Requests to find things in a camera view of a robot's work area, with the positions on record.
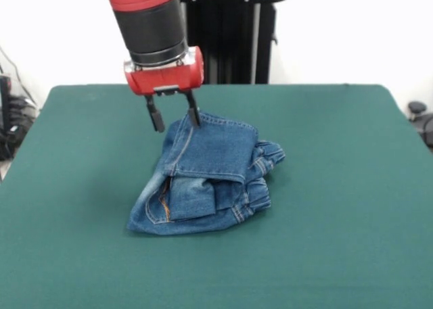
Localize black upright frame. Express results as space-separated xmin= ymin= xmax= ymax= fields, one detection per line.
xmin=0 ymin=74 xmax=12 ymax=160

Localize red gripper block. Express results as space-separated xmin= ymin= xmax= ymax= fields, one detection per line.
xmin=123 ymin=46 xmax=205 ymax=133

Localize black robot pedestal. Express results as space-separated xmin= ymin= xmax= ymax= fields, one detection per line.
xmin=175 ymin=0 xmax=294 ymax=85

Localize dark green table cloth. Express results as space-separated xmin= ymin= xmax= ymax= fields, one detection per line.
xmin=0 ymin=83 xmax=433 ymax=309

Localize blue denim jeans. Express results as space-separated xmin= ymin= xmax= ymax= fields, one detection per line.
xmin=127 ymin=110 xmax=287 ymax=237

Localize grey chair base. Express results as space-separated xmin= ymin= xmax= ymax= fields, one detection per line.
xmin=407 ymin=101 xmax=433 ymax=147
xmin=8 ymin=95 xmax=38 ymax=120

